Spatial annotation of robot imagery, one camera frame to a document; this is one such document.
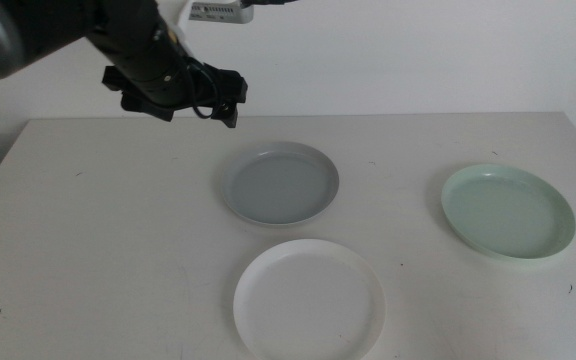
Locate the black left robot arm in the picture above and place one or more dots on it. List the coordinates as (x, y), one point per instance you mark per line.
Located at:
(68, 30)

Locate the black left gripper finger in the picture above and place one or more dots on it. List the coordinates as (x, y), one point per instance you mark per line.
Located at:
(228, 116)
(148, 107)

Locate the grey shallow bowl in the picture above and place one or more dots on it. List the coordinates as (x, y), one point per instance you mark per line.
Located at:
(280, 187)

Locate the white shallow bowl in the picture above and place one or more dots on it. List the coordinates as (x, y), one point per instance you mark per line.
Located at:
(308, 305)

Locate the pale green shallow bowl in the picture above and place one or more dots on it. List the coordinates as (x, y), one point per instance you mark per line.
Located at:
(508, 215)

